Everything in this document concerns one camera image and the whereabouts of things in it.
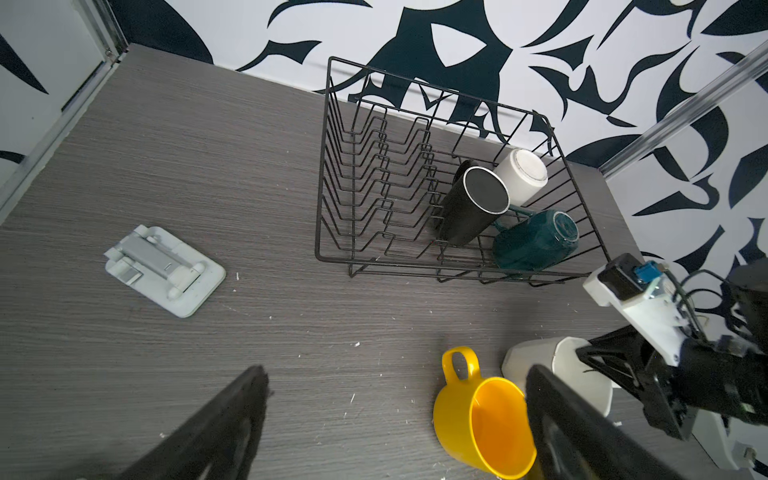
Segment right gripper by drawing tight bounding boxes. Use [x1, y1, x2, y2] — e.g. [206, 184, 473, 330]
[576, 325, 720, 440]

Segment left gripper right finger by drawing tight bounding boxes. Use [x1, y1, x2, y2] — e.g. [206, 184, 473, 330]
[526, 364, 681, 479]

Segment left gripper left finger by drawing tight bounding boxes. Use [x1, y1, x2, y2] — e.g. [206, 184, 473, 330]
[118, 365, 270, 479]

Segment cream white mug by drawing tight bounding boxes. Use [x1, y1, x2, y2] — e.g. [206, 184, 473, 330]
[501, 337, 613, 417]

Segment yellow mug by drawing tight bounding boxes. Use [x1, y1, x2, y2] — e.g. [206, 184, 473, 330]
[433, 346, 537, 479]

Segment dark green mug white inside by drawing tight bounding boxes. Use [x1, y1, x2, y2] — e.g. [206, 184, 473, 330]
[492, 210, 580, 271]

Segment white mug red inside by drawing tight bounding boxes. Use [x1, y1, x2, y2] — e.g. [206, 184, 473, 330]
[493, 148, 548, 207]

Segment black mug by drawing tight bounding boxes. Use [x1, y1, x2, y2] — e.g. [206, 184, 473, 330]
[436, 160, 510, 247]

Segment black wire dish rack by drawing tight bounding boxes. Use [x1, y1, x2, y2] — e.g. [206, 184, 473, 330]
[314, 57, 610, 287]

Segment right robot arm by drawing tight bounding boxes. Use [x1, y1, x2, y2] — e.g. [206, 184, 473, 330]
[576, 254, 767, 479]

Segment white rectangular device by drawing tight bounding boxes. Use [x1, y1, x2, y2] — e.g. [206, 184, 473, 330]
[104, 225, 226, 318]

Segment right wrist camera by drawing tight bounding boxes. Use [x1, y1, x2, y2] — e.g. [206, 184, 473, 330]
[583, 253, 690, 367]

